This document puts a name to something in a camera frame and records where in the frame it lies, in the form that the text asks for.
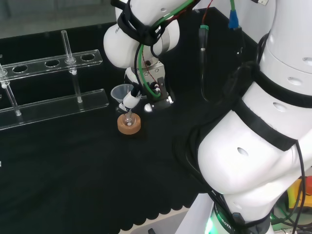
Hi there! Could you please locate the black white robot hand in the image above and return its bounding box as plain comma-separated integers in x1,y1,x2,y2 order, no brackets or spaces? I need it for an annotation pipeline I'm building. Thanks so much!
118,67,175,113

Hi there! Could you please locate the clear plastic funnel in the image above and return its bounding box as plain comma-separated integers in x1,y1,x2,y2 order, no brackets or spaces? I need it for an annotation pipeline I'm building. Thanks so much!
110,84,135,120

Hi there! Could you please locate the round-bottom glass flask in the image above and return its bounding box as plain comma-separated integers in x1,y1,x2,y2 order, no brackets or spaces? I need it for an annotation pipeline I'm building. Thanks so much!
123,111,135,127

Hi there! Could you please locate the clear funnel stand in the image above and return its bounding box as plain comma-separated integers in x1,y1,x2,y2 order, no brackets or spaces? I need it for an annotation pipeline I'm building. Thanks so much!
0,30,110,131

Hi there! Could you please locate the black cloth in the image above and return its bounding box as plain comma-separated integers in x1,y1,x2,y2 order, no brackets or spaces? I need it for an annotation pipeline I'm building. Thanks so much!
0,6,259,234

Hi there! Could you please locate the yellow stop button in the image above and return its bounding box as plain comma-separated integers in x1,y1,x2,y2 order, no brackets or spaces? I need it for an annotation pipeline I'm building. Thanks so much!
287,175,312,211

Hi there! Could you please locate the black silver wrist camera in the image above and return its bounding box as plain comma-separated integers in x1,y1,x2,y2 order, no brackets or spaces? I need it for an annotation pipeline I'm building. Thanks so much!
143,96,175,114

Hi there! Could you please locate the cork ring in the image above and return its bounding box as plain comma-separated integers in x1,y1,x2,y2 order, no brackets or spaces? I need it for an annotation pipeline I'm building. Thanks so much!
117,113,142,135

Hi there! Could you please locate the green cable with blue plug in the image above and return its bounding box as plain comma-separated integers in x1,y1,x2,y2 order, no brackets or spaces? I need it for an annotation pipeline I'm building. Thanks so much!
228,0,244,31

